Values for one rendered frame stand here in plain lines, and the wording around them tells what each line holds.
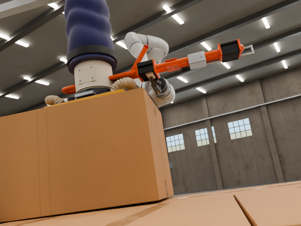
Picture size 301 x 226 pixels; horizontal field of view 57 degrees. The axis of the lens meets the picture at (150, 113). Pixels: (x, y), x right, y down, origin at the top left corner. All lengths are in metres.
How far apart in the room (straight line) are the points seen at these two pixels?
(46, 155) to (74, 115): 0.18
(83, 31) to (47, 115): 0.40
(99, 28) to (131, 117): 0.49
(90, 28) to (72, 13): 0.12
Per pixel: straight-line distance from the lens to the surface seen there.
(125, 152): 0.98
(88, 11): 1.35
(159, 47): 1.96
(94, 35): 1.27
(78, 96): 1.15
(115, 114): 1.02
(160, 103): 1.48
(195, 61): 1.17
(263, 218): 0.37
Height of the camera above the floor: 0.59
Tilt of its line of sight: 15 degrees up
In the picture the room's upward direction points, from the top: 8 degrees counter-clockwise
